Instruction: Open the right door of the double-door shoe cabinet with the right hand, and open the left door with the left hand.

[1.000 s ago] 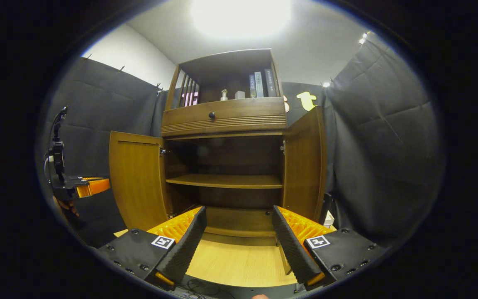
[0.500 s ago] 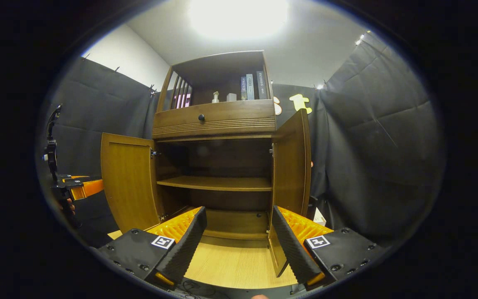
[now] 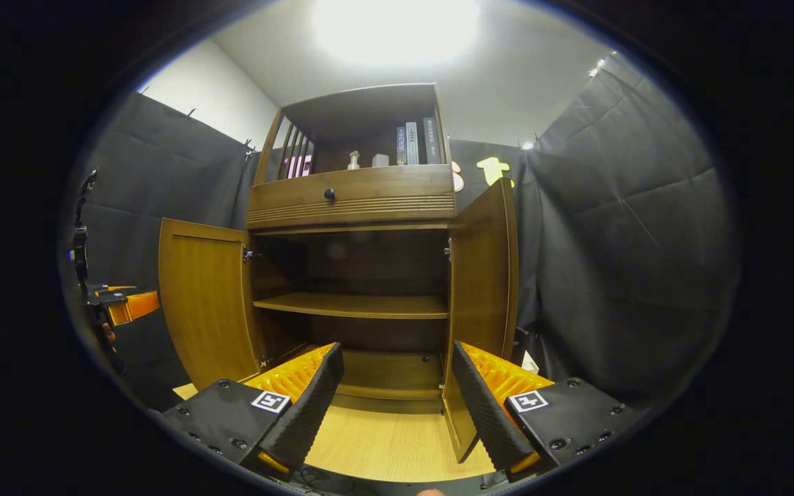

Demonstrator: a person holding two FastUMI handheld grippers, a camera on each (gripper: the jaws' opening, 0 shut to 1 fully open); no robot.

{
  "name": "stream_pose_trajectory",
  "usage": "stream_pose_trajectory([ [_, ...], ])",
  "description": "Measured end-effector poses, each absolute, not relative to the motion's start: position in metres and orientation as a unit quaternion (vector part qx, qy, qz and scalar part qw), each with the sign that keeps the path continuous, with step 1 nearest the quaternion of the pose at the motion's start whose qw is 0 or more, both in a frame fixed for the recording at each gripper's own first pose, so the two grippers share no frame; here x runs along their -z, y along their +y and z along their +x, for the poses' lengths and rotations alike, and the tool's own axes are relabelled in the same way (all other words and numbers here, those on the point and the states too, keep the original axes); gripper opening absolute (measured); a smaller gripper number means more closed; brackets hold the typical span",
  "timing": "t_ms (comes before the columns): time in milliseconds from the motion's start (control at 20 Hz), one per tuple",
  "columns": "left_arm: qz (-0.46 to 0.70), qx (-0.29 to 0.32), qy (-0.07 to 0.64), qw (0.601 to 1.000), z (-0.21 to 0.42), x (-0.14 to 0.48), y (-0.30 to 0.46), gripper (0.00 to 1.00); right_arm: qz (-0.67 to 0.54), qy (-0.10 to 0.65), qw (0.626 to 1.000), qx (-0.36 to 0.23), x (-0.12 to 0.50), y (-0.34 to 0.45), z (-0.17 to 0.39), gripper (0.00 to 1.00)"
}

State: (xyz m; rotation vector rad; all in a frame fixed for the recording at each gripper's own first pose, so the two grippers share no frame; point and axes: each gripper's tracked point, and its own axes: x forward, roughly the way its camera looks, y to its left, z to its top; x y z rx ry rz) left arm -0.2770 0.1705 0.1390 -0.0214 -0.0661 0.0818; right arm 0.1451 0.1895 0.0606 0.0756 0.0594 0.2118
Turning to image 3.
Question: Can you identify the black backdrop cloth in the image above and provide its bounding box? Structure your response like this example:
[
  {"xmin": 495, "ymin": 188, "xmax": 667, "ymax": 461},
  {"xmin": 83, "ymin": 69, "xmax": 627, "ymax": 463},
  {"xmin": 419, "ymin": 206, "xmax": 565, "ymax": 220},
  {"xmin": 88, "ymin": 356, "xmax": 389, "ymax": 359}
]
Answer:
[{"xmin": 59, "ymin": 52, "xmax": 742, "ymax": 407}]

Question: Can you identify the large ceiling light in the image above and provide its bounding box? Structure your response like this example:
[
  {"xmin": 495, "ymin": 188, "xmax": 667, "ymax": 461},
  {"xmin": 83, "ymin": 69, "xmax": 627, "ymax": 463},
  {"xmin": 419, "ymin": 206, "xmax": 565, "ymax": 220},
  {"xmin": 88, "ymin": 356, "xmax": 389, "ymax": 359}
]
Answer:
[{"xmin": 311, "ymin": 0, "xmax": 480, "ymax": 66}]

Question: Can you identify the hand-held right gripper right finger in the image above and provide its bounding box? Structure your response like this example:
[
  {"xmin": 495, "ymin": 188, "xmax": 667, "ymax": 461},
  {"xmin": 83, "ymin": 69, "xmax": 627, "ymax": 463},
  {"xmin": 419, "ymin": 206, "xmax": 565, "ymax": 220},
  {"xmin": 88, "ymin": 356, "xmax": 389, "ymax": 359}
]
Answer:
[{"xmin": 451, "ymin": 340, "xmax": 646, "ymax": 481}]

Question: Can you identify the wooden double-door shoe cabinet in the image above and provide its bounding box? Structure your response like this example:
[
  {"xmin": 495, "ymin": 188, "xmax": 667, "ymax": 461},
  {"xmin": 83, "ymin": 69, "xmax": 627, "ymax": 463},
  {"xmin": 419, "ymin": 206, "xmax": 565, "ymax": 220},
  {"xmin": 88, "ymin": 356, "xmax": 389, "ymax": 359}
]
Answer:
[{"xmin": 158, "ymin": 83, "xmax": 520, "ymax": 464}]

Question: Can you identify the wooden cabinet door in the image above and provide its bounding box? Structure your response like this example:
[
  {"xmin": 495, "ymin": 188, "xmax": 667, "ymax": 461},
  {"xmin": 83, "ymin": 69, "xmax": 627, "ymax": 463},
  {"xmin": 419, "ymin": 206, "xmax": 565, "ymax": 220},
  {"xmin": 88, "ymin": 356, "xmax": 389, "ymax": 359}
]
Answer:
[
  {"xmin": 442, "ymin": 178, "xmax": 520, "ymax": 464},
  {"xmin": 158, "ymin": 218, "xmax": 267, "ymax": 391}
]

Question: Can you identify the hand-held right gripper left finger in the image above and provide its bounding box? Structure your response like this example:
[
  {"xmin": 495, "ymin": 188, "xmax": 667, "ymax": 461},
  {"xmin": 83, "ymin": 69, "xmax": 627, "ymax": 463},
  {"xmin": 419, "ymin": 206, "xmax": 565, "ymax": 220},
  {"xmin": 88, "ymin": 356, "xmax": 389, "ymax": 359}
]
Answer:
[{"xmin": 163, "ymin": 341, "xmax": 345, "ymax": 479}]

